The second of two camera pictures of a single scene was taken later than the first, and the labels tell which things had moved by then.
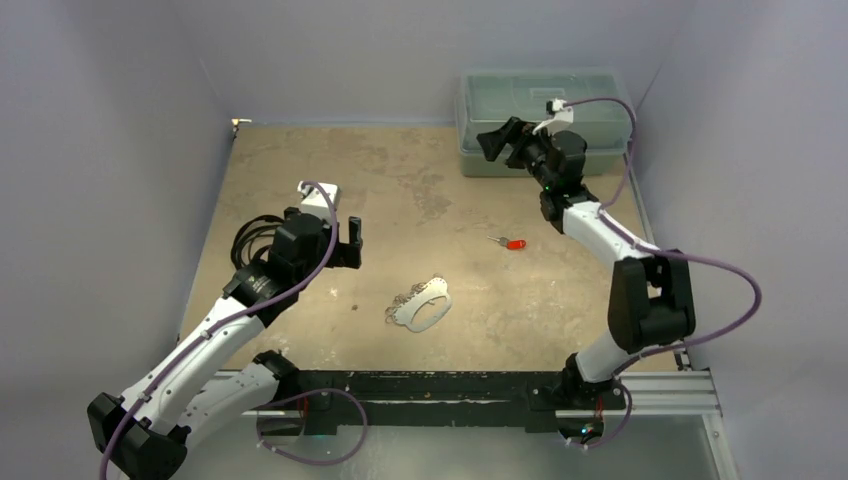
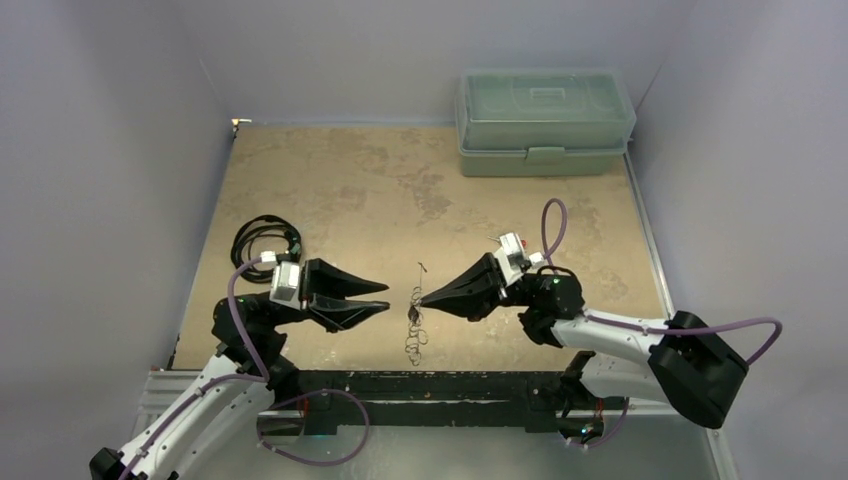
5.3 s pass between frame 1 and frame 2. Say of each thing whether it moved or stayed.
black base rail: stayed
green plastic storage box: stayed
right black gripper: moved
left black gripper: moved
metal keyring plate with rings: moved
